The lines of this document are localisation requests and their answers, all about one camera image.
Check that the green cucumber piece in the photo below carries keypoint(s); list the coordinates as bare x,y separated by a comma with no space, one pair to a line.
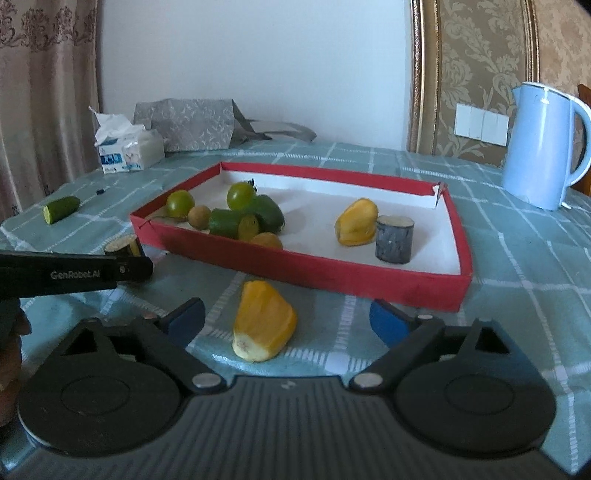
59,209
233,224

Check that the light blue electric kettle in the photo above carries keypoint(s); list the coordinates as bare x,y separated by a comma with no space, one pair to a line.
537,167

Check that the brown longan fruit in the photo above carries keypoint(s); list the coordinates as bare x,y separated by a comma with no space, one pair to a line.
198,217
268,240

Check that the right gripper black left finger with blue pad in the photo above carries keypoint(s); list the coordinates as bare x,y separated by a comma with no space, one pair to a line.
145,355

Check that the dark sugarcane piece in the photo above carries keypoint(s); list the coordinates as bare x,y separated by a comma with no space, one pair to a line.
124,246

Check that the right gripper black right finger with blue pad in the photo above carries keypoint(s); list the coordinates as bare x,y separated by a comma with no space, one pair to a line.
414,342

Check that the tissue paper pack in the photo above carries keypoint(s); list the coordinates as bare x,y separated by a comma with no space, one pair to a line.
126,147

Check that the gold wall frame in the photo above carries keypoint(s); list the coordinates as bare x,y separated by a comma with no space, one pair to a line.
467,53

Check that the grey patterned paper bag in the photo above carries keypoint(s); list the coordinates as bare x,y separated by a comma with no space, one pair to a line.
210,124

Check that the green tomato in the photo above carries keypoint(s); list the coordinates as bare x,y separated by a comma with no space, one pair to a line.
240,194
178,205

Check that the green avocado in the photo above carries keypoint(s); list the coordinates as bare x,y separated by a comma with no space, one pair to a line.
267,213

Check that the red shallow box tray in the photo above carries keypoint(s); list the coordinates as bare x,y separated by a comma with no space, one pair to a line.
437,277

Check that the white wall switch panel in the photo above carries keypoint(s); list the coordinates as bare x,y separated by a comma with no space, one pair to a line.
482,125

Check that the black sugarcane piece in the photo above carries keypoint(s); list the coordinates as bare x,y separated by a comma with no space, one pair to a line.
394,239

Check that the green cucumber piece on table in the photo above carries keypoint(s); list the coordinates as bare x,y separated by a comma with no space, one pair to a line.
59,209

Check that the beige curtain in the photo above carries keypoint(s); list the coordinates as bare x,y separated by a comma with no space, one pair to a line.
48,91

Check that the yellow jackfruit piece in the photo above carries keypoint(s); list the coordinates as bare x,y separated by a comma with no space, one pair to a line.
264,323
356,225

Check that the person's hand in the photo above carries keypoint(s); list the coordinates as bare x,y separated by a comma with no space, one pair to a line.
11,368

